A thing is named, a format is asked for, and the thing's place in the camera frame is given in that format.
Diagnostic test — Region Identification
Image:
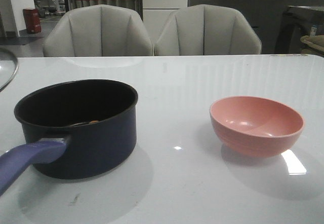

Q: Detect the right grey upholstered chair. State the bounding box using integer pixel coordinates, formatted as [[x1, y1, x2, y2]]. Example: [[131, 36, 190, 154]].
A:
[[154, 4, 262, 56]]

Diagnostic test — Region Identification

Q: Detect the dark blue saucepan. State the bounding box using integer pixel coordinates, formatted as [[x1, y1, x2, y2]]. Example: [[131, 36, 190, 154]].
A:
[[1, 79, 138, 193]]

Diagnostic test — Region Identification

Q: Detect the dark glossy appliance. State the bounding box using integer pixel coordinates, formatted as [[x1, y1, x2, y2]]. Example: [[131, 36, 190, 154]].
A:
[[274, 6, 323, 54]]

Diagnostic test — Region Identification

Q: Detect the red bin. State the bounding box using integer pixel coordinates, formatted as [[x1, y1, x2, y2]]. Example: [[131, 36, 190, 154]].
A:
[[23, 8, 42, 34]]

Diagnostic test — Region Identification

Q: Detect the pink plastic bowl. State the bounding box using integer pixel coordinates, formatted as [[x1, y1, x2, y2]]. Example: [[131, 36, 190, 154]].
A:
[[210, 96, 304, 158]]

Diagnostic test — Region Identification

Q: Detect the tan cushion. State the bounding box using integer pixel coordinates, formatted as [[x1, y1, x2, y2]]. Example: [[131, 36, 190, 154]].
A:
[[300, 35, 324, 57]]

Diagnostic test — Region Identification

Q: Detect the grey counter with white top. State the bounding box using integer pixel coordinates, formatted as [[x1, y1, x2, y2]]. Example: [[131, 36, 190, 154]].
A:
[[188, 0, 323, 54]]

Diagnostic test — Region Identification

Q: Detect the glass lid with blue knob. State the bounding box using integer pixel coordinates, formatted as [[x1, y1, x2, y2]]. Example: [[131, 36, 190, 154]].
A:
[[1, 48, 19, 91]]

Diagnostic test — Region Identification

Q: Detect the left grey upholstered chair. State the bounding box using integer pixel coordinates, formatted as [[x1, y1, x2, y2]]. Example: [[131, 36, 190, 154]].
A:
[[43, 5, 153, 57]]

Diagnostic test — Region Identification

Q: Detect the grey upholstered chair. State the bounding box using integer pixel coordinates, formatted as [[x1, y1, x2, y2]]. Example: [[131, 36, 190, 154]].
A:
[[43, 5, 153, 57], [154, 4, 262, 56]]

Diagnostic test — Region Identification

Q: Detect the white cabinet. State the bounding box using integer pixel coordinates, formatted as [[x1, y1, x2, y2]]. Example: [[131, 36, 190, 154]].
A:
[[142, 0, 188, 44]]

